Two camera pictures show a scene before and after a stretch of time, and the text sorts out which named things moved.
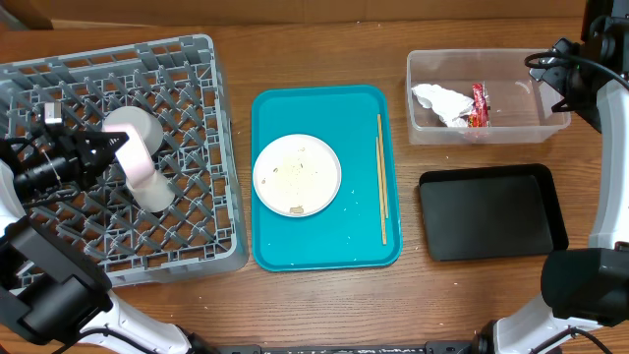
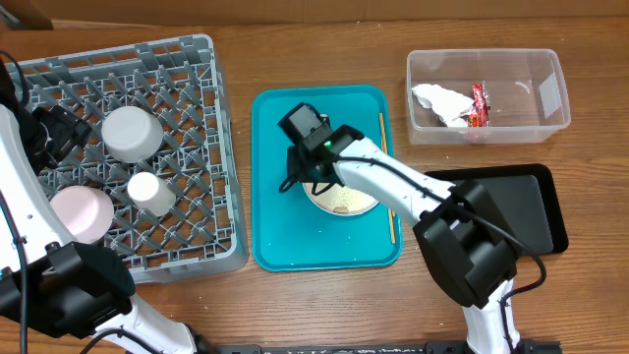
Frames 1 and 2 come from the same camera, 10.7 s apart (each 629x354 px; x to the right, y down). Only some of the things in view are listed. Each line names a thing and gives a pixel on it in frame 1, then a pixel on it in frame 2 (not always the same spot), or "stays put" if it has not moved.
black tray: [491, 212] stays put
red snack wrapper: [479, 118] stays put
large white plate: [297, 175] → [337, 200]
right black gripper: [552, 76] → [292, 162]
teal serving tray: [363, 227] stays put
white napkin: [451, 107] stays put
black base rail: [437, 347] stays put
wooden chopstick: [380, 190] → [391, 215]
